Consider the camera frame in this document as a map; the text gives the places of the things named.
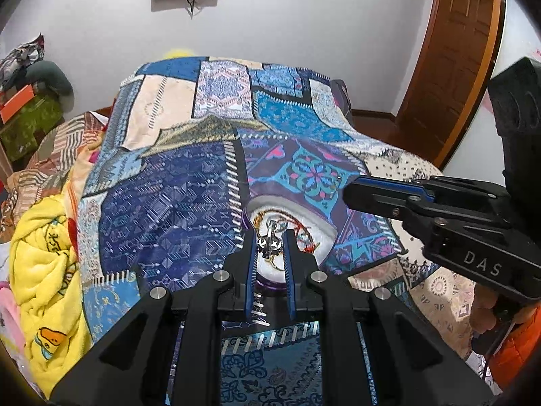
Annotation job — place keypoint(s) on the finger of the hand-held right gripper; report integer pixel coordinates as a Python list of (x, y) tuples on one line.
[(372, 201), (380, 181)]

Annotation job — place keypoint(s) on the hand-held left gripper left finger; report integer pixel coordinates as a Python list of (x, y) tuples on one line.
[(252, 279)]

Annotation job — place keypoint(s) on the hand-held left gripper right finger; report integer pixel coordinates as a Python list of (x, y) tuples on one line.
[(289, 279)]

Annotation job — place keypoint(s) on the purple heart-shaped box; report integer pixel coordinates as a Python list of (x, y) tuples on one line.
[(321, 224)]

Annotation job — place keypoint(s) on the person's right forearm orange sleeve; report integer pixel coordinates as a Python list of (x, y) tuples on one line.
[(522, 346)]

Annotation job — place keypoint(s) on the person's right hand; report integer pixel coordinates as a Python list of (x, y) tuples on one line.
[(486, 308)]

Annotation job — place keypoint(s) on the dark bag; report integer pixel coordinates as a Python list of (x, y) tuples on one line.
[(342, 101)]

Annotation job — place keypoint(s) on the blue patchwork blanket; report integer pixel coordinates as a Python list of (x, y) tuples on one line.
[(177, 194)]

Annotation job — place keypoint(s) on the brown wooden door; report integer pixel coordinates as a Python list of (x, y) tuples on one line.
[(448, 59)]

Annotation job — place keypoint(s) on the white heart-print wardrobe door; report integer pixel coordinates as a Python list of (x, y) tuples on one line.
[(517, 34)]

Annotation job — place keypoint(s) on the yellow fleece blanket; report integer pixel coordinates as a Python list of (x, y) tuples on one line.
[(46, 270)]

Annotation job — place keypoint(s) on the orange striped bedding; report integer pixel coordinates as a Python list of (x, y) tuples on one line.
[(55, 165)]

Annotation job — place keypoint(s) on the yellow cushion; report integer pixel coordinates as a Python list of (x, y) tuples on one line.
[(179, 53)]

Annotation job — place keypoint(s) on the pink plush toy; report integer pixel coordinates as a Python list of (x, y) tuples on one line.
[(9, 317)]

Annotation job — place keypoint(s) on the white cartoon bed sheet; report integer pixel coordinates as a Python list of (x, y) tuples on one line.
[(17, 372)]

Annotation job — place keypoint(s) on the grey pillow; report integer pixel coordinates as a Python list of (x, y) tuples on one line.
[(53, 80)]

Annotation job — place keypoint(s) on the orange box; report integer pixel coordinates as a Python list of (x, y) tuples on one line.
[(17, 103)]

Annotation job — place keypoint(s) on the pile of clothes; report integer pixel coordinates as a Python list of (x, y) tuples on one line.
[(21, 57)]

